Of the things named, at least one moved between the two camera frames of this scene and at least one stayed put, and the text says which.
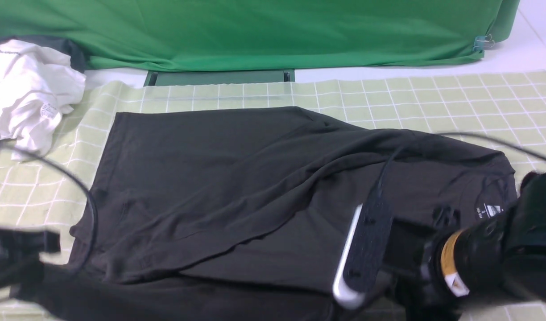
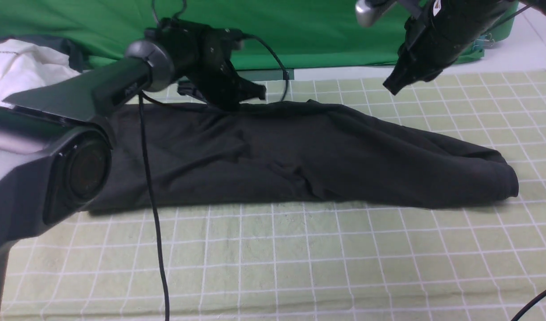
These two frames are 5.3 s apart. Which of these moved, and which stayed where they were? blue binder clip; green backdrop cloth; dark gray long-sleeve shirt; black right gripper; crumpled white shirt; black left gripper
Moved: dark gray long-sleeve shirt; black right gripper; black left gripper
Stayed: blue binder clip; green backdrop cloth; crumpled white shirt
